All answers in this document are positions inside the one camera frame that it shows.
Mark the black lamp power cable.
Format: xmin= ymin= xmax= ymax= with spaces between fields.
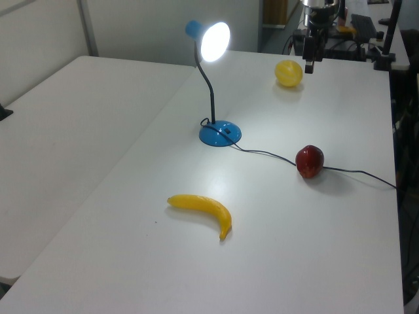
xmin=200 ymin=117 xmax=398 ymax=190

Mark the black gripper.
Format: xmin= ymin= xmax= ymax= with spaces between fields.
xmin=302 ymin=23 xmax=329 ymax=74

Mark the black pole with clamp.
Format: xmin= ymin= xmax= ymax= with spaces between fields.
xmin=373 ymin=0 xmax=404 ymax=71

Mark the yellow banana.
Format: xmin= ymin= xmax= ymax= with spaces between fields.
xmin=166 ymin=194 xmax=233 ymax=241

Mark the black equipment base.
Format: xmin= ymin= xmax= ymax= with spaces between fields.
xmin=292 ymin=28 xmax=374 ymax=62

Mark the beige board panel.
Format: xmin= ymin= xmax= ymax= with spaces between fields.
xmin=261 ymin=0 xmax=301 ymax=29

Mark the red apple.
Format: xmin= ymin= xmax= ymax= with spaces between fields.
xmin=295 ymin=145 xmax=325 ymax=180

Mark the grey metal partition post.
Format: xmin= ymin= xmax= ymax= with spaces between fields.
xmin=77 ymin=0 xmax=100 ymax=58

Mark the blue gooseneck desk lamp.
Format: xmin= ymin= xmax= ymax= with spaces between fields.
xmin=185 ymin=20 xmax=244 ymax=148

